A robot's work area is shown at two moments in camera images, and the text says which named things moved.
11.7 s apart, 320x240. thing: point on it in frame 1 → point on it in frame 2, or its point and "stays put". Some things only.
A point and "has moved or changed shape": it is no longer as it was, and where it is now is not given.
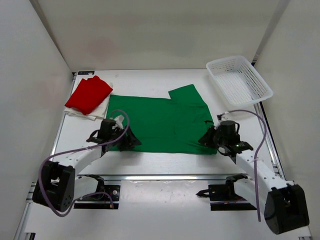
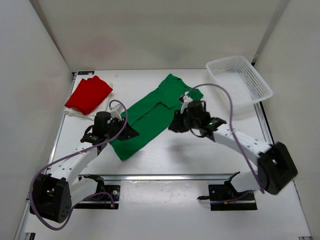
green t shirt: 172,125 has moved or changed shape
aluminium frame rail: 166,177 stays put
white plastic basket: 238,81 stays put
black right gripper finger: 207,139 → 179,123
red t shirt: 89,94 stays put
